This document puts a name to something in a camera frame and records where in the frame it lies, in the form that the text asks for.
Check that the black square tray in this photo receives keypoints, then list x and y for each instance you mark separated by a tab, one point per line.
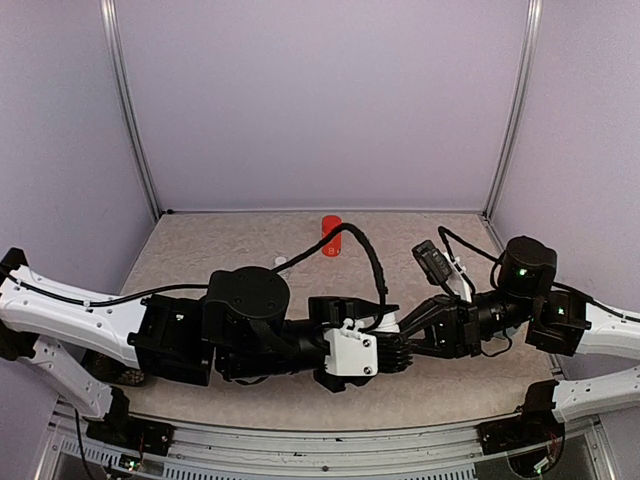
107	370

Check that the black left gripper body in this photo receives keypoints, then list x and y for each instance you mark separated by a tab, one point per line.
333	310

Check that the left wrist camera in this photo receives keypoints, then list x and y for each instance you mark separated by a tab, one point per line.
352	352

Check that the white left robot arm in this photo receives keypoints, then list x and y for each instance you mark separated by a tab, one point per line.
238	329

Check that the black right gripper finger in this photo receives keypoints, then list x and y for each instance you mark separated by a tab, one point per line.
438	344
440	309

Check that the aluminium frame post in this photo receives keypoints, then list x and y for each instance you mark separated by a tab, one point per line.
517	106
109	17

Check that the front aluminium rail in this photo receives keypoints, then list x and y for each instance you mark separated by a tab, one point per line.
198	451

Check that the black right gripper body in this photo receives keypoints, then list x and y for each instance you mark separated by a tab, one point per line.
470	329

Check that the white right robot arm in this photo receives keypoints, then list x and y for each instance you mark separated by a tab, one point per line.
558	319

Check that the left aluminium frame post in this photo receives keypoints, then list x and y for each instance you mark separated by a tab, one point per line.
109	17

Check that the right aluminium frame post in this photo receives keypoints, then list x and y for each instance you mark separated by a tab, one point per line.
517	106

